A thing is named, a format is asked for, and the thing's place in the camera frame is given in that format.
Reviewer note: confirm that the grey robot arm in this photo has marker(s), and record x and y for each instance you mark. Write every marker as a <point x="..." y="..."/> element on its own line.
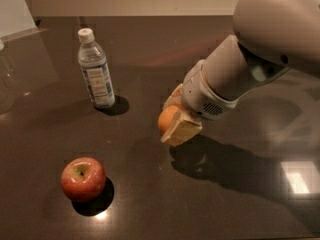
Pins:
<point x="270" y="38"/>

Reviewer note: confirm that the blue label plastic water bottle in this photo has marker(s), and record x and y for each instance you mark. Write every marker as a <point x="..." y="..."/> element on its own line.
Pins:
<point x="93" y="63"/>

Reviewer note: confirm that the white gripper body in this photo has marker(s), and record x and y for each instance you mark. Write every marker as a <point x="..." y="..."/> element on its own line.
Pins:
<point x="199" y="93"/>

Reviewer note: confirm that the red apple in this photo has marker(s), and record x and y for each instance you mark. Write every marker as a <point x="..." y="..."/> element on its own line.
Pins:
<point x="83" y="179"/>

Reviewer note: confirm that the orange fruit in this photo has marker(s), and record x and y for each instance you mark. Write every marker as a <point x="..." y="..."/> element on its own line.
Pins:
<point x="165" y="118"/>

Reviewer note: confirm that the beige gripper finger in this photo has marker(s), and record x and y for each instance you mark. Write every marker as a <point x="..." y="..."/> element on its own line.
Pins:
<point x="183" y="127"/>
<point x="174" y="99"/>

